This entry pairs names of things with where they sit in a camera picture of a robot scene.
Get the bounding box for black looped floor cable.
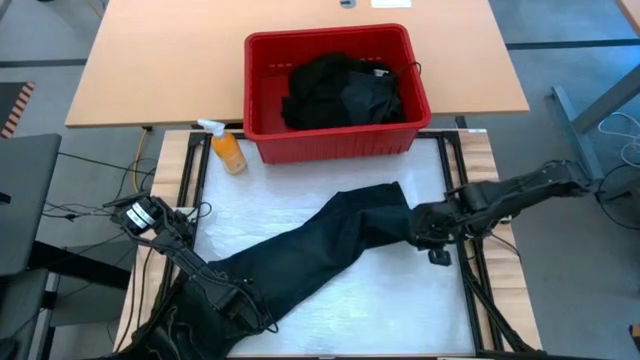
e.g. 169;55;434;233
593;164;640;247

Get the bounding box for black stand base bar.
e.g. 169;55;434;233
28;241;132;291

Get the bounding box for grey chair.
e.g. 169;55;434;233
0;133;62;360

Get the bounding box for black cloth garment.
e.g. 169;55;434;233
281;52;354;131

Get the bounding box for thin black floor cables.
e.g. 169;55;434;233
42;149;159;224

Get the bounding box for white floor cable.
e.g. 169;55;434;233
597;112;640;169

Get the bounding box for dark grey cloth garment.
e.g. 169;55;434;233
342;62;405;126

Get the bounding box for grey metal desk leg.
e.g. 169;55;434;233
551;64;640;181

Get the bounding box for light wooden desk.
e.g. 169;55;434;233
64;0;530;129
617;0;640;36

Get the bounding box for striped edge floor mat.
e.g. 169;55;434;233
0;81;36;140

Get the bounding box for dark blue denim jeans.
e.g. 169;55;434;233
119;181;419;360

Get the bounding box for yellow floor cable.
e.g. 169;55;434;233
131;128;149;194

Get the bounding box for red plastic bin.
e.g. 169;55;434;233
243;22;432;165

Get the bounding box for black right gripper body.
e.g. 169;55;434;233
412;200;471;267

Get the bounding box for orange spray bottle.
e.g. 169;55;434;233
197;118;249;176

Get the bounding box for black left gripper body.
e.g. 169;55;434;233
219;283;275;334

